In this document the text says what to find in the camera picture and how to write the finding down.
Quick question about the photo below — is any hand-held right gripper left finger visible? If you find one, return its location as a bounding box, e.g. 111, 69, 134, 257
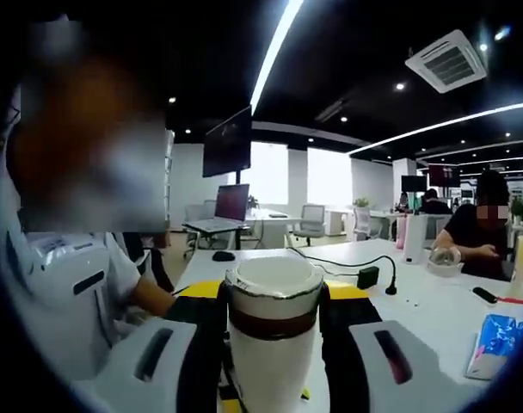
71, 279, 229, 413

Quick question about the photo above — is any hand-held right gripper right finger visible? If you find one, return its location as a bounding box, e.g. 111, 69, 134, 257
320, 279, 473, 413

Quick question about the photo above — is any cream white water cup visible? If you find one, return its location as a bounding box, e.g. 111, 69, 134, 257
226, 326, 325, 413

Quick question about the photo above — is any white brown cup lid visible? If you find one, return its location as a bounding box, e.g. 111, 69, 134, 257
224, 256, 326, 341

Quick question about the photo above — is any white table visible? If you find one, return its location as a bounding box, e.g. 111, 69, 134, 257
175, 238, 523, 413

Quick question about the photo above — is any black power adapter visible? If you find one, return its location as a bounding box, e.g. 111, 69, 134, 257
356, 265, 381, 290

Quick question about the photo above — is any black chair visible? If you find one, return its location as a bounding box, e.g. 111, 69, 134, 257
123, 234, 176, 293

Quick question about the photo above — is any person's white shirt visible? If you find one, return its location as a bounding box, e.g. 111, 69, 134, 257
102, 234, 143, 298

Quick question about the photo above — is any blue tissue pack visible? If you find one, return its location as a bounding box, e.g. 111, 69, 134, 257
465, 312, 523, 382

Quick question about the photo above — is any beige lidded bowl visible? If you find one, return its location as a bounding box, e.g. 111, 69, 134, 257
428, 247, 465, 276

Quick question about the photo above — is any white office chair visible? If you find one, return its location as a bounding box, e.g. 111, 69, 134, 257
354, 206, 381, 242
293, 204, 327, 246

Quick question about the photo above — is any open laptop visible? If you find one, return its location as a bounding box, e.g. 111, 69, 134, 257
192, 183, 250, 231

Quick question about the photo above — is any dark hanging sign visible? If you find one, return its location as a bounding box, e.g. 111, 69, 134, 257
428, 164, 460, 186

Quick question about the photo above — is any ceiling light strip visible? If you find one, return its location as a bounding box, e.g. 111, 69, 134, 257
249, 0, 305, 115
347, 101, 523, 156

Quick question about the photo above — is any ceiling air conditioner unit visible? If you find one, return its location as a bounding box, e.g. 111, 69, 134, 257
405, 28, 489, 94

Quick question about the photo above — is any black plug with gooseneck cable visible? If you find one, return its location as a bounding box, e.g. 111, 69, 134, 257
360, 256, 398, 297

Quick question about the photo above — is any black power cable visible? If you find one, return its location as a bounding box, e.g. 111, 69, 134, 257
286, 247, 361, 276

